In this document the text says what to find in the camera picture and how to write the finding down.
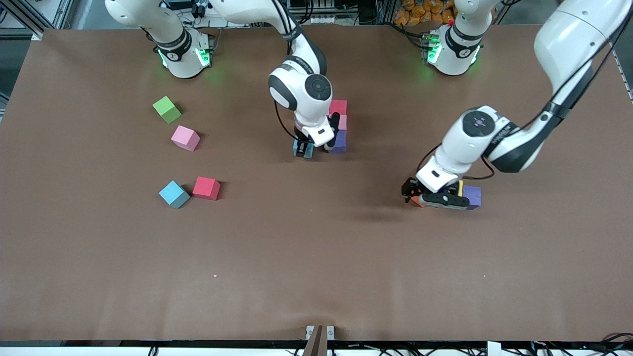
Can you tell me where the blue foam cube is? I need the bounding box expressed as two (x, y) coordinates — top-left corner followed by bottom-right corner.
(293, 137), (315, 160)
(158, 180), (191, 210)

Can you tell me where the purple foam cube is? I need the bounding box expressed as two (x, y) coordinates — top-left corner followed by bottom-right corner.
(462, 185), (482, 211)
(328, 130), (347, 154)

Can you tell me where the green foam cube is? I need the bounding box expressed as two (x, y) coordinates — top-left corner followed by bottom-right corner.
(152, 95), (182, 124)

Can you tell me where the pile of orange fruit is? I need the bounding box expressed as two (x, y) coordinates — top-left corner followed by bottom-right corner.
(394, 0), (458, 26)

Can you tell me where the grey metal table bracket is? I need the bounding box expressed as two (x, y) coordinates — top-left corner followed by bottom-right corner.
(306, 325), (335, 341)

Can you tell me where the brown upright post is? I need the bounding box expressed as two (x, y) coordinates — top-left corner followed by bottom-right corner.
(302, 325), (328, 356)

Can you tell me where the aluminium table edge rail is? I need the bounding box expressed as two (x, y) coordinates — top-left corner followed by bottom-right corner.
(613, 44), (633, 102)

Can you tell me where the aluminium frame profile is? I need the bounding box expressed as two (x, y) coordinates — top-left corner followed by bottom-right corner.
(0, 0), (75, 41)

